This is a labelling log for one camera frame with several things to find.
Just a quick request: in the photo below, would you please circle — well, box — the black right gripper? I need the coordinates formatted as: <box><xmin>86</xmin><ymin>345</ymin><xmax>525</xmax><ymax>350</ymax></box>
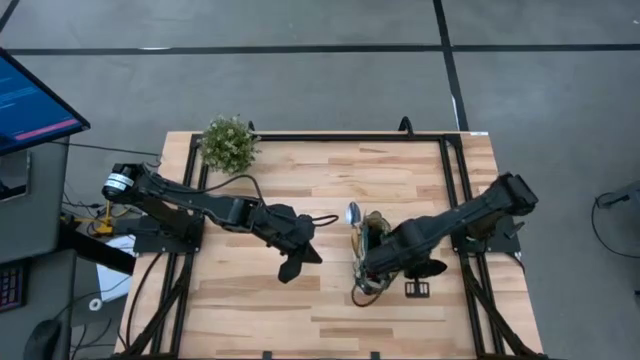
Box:
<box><xmin>364</xmin><ymin>218</ymin><xmax>449</xmax><ymax>281</ymax></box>

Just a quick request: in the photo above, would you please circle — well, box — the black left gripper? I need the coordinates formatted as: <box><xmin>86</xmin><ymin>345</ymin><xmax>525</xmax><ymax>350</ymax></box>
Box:
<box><xmin>256</xmin><ymin>202</ymin><xmax>325</xmax><ymax>285</ymax></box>

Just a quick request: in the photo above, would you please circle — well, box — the wooden-handled steel hand trowel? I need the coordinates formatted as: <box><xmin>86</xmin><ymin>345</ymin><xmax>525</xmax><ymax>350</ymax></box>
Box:
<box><xmin>345</xmin><ymin>200</ymin><xmax>363</xmax><ymax>228</ymax></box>

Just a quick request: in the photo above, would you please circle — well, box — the cream green-trimmed gardening bag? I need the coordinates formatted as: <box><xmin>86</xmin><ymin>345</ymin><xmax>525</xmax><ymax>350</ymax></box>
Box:
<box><xmin>349</xmin><ymin>209</ymin><xmax>401</xmax><ymax>309</ymax></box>

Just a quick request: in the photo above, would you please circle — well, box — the green potted plant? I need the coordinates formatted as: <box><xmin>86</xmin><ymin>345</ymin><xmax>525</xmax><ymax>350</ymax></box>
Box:
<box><xmin>199</xmin><ymin>114</ymin><xmax>262</xmax><ymax>177</ymax></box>

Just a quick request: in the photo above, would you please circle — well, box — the white paper sheet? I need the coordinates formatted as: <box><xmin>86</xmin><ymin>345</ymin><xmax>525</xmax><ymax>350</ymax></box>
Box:
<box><xmin>95</xmin><ymin>238</ymin><xmax>138</xmax><ymax>303</ymax></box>

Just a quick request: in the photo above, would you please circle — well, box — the black floor stand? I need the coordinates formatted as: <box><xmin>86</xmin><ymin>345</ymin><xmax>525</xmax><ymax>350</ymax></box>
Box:
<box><xmin>593</xmin><ymin>179</ymin><xmax>640</xmax><ymax>212</ymax></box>

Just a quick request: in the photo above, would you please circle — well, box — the black computer mouse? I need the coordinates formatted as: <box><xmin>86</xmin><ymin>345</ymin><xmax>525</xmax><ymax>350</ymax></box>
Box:
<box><xmin>21</xmin><ymin>318</ymin><xmax>64</xmax><ymax>360</ymax></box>

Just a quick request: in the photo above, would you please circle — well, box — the black keyboard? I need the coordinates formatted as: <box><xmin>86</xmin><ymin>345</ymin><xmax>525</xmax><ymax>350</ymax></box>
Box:
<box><xmin>0</xmin><ymin>264</ymin><xmax>29</xmax><ymax>312</ymax></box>

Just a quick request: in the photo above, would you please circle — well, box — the blue-screen computer monitor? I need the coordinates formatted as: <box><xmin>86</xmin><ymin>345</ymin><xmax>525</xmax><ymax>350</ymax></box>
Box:
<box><xmin>0</xmin><ymin>46</ymin><xmax>92</xmax><ymax>157</ymax></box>

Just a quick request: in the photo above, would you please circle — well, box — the black aluminium table frame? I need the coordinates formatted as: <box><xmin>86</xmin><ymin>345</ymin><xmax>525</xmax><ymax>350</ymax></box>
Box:
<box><xmin>119</xmin><ymin>130</ymin><xmax>546</xmax><ymax>360</ymax></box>

